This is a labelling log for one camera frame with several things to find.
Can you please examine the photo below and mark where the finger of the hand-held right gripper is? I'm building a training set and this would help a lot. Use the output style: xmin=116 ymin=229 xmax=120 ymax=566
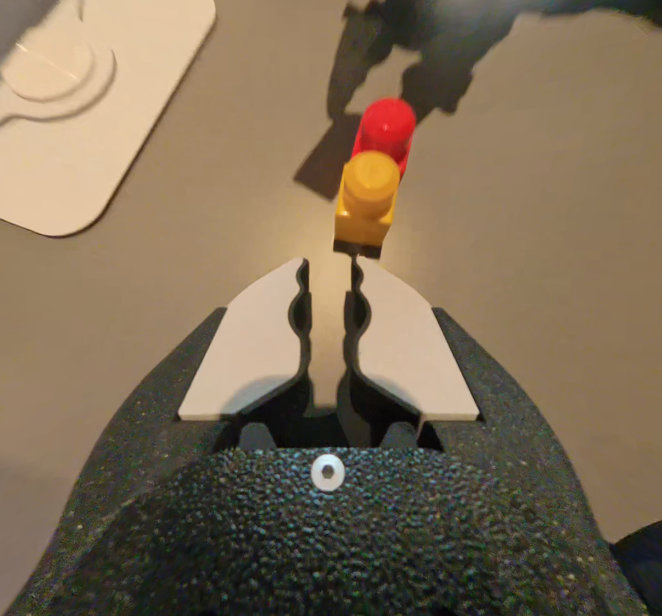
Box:
xmin=427 ymin=0 xmax=624 ymax=56

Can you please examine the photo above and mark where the white instruction board stand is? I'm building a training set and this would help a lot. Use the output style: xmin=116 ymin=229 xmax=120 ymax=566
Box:
xmin=0 ymin=0 xmax=217 ymax=238

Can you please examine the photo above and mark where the orange mega block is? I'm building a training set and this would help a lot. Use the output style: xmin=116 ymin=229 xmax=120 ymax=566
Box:
xmin=332 ymin=151 xmax=401 ymax=258

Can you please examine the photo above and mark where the red mega block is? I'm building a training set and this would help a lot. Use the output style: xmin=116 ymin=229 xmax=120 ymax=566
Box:
xmin=351 ymin=98 xmax=417 ymax=183

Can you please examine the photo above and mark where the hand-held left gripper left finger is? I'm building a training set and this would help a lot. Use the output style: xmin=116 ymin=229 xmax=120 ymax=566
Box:
xmin=177 ymin=258 xmax=312 ymax=420

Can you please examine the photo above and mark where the person's dark jacket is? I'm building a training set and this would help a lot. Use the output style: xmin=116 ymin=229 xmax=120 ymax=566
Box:
xmin=612 ymin=523 xmax=662 ymax=614

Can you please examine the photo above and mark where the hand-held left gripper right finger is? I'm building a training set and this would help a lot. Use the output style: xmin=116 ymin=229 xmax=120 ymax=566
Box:
xmin=344 ymin=258 xmax=481 ymax=438

